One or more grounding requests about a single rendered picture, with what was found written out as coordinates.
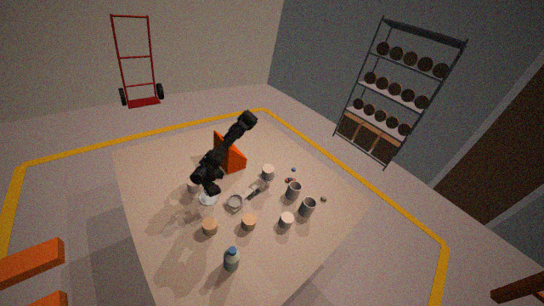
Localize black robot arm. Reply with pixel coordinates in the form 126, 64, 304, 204
190, 110, 258, 185

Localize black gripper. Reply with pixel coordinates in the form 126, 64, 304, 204
201, 172, 221, 197

